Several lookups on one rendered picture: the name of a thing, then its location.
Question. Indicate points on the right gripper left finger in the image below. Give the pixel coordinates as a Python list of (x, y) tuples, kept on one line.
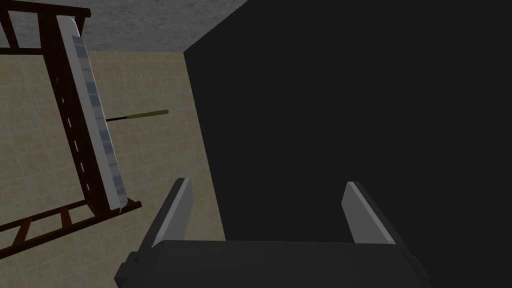
[(174, 216)]

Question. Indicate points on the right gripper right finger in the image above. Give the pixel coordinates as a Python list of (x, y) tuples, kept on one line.
[(370, 220)]

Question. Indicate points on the dark wooden bed with mattress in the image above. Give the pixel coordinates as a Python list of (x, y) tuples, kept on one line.
[(78, 120)]

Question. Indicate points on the brown and black baseball bat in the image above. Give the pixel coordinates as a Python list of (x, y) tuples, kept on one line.
[(140, 115)]

